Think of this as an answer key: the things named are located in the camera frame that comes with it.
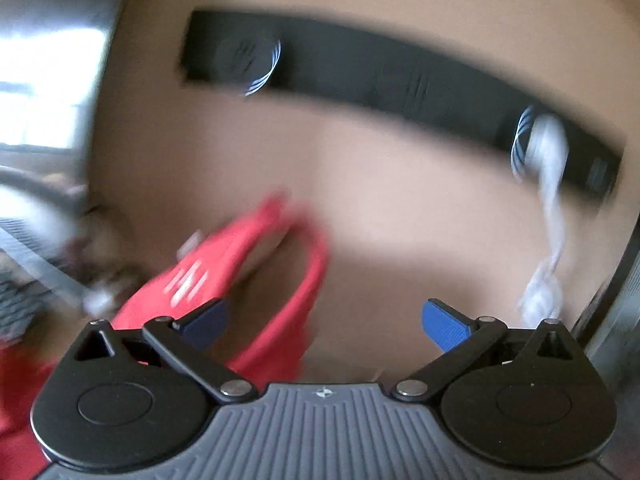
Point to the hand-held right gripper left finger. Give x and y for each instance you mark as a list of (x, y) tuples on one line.
[(205, 322)]

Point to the black power strip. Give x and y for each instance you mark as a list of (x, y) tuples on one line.
[(350, 60)]

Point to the white computer case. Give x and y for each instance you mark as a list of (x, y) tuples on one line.
[(615, 310)]

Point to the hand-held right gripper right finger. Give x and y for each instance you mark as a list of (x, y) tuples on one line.
[(445, 327)]

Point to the black computer monitor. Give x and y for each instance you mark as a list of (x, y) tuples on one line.
[(55, 70)]

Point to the red fleece garment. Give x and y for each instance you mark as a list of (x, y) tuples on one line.
[(280, 330)]

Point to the black keyboard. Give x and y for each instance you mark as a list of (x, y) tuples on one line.
[(22, 280)]

